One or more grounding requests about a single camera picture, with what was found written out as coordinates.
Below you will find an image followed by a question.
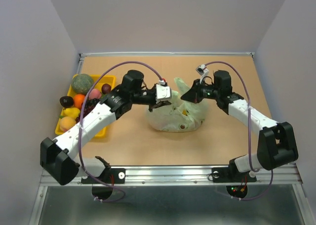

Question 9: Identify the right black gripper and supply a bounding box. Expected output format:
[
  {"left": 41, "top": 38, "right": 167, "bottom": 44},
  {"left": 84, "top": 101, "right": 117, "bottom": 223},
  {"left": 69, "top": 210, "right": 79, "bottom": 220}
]
[{"left": 180, "top": 78, "right": 220, "bottom": 104}]

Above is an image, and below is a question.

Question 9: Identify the green avocado print plastic bag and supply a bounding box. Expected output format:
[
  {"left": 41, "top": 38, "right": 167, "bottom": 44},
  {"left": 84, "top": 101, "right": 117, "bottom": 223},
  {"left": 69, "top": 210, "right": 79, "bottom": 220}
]
[{"left": 145, "top": 77, "right": 209, "bottom": 133}]

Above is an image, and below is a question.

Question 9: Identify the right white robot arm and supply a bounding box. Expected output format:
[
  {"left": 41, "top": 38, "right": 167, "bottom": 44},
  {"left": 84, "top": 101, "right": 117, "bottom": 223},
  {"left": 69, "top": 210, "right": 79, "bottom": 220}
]
[{"left": 181, "top": 70, "right": 299, "bottom": 183}]

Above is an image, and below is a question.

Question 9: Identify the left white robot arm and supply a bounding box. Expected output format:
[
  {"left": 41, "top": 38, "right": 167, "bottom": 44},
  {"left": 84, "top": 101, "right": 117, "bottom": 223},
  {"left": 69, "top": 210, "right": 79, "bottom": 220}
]
[{"left": 40, "top": 70, "right": 172, "bottom": 186}]

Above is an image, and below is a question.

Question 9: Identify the dark red fake plum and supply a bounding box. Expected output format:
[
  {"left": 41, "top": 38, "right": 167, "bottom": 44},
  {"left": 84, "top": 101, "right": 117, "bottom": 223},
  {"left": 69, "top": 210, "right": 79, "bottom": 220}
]
[{"left": 101, "top": 83, "right": 112, "bottom": 94}]

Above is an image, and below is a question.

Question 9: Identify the pink fake peach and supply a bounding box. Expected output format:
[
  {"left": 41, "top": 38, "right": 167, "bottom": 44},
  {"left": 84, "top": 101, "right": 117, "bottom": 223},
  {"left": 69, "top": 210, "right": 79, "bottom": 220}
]
[{"left": 88, "top": 88, "right": 102, "bottom": 100}]

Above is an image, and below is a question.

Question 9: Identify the dark fake grape bunch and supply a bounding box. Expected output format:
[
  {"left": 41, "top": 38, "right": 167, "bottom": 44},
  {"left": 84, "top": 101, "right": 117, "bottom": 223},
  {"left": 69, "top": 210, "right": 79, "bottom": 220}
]
[{"left": 81, "top": 98, "right": 100, "bottom": 109}]

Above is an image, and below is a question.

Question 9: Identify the green fake melon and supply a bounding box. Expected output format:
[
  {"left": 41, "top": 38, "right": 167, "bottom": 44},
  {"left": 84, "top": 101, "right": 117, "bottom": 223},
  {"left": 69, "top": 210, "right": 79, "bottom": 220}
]
[{"left": 71, "top": 74, "right": 94, "bottom": 95}]

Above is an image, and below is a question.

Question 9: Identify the fake orange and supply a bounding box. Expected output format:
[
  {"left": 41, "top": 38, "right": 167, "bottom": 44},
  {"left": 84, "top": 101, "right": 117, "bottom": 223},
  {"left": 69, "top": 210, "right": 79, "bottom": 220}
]
[{"left": 73, "top": 94, "right": 85, "bottom": 110}]

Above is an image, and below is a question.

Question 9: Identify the dark fake avocado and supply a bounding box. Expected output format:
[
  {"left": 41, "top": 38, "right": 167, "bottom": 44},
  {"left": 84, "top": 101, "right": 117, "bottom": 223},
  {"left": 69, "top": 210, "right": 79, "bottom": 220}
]
[{"left": 59, "top": 96, "right": 74, "bottom": 108}]

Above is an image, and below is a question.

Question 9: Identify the yellow plastic tray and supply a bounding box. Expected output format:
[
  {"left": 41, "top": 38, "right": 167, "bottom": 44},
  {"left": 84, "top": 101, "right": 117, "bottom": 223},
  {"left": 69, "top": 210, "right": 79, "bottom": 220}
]
[{"left": 54, "top": 74, "right": 117, "bottom": 138}]

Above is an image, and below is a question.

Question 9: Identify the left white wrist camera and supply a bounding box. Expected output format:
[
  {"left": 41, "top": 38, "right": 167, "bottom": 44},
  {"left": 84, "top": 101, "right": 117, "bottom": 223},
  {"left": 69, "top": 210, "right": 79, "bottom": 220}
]
[{"left": 155, "top": 78, "right": 172, "bottom": 103}]

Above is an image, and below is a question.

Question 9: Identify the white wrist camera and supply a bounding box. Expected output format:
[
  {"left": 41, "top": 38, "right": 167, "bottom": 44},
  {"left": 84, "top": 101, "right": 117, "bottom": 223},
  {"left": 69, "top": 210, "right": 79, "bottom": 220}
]
[
  {"left": 155, "top": 78, "right": 172, "bottom": 103},
  {"left": 196, "top": 64, "right": 209, "bottom": 84}
]

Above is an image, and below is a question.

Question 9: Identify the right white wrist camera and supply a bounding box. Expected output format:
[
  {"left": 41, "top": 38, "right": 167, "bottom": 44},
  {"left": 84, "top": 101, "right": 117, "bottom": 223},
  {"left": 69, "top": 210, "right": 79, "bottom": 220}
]
[{"left": 196, "top": 64, "right": 209, "bottom": 84}]

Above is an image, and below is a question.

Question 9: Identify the aluminium mounting rail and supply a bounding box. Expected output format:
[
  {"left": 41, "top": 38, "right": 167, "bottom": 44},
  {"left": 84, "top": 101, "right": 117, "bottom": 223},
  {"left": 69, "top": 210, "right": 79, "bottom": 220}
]
[{"left": 39, "top": 164, "right": 302, "bottom": 187}]

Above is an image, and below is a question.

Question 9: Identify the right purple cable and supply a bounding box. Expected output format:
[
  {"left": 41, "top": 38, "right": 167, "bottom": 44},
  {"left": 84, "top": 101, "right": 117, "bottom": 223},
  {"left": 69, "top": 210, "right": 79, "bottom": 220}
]
[{"left": 203, "top": 61, "right": 274, "bottom": 201}]

